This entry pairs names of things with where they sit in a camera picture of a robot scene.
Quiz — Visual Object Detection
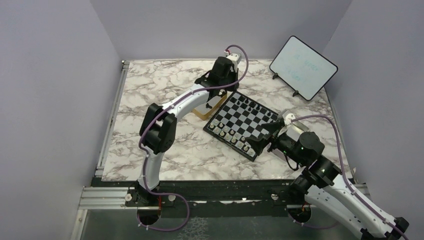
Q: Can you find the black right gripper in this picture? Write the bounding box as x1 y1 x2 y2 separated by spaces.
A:
245 120 306 166

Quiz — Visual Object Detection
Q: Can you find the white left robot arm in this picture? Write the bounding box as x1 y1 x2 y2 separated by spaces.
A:
134 53 242 206

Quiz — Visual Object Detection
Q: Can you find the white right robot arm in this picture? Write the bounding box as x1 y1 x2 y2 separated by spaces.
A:
246 119 409 240

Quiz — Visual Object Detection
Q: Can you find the silver metal tin lid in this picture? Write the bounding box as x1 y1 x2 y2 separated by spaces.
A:
272 122 311 157

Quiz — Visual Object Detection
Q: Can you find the black and white chessboard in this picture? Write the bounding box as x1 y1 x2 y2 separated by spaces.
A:
203 91 279 162

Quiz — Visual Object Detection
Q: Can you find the yellow metal tin box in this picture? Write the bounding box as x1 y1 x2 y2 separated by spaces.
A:
191 93 228 121

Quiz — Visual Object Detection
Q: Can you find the small whiteboard on stand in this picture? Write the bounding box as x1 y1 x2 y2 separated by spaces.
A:
269 35 339 101

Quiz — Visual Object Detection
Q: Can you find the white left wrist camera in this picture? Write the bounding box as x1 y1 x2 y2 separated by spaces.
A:
224 49 243 70

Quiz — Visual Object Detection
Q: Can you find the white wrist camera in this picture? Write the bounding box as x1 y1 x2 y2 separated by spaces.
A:
278 110 296 126
224 49 243 70

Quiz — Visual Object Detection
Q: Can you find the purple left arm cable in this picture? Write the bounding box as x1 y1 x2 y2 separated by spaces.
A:
137 44 249 233

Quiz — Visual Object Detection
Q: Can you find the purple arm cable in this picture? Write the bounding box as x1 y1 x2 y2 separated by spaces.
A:
137 44 249 233
288 114 410 240

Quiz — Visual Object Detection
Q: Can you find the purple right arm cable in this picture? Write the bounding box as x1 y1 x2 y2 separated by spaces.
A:
288 114 410 240

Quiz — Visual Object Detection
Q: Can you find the aluminium frame rail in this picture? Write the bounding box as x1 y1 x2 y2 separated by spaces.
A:
94 60 131 178

